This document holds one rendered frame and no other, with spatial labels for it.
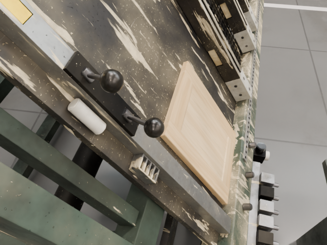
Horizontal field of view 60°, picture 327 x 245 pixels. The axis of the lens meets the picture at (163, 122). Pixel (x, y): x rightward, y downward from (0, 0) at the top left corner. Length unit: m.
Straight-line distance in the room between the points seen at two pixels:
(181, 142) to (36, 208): 0.47
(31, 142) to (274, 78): 2.53
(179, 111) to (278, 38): 2.66
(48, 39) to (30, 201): 0.27
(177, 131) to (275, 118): 1.80
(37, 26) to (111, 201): 0.40
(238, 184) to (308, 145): 1.46
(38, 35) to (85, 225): 0.32
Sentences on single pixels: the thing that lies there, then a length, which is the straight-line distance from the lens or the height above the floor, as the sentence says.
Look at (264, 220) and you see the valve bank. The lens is 1.20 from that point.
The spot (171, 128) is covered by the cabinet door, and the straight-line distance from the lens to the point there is 0.78.
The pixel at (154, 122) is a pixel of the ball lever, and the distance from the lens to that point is 0.50.
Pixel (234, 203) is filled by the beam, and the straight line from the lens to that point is 1.04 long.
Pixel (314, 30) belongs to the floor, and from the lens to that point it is 3.69.
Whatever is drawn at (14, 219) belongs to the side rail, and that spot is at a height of 1.47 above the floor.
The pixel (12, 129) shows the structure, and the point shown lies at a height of 1.45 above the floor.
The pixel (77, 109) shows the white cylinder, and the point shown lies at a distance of 0.55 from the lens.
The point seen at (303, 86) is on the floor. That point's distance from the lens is 2.91.
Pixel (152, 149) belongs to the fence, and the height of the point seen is 1.28.
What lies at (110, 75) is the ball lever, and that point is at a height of 1.55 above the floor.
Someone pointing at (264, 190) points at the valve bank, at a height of 0.76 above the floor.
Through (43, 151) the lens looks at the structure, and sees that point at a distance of 0.58.
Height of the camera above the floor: 1.84
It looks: 52 degrees down
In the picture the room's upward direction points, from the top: straight up
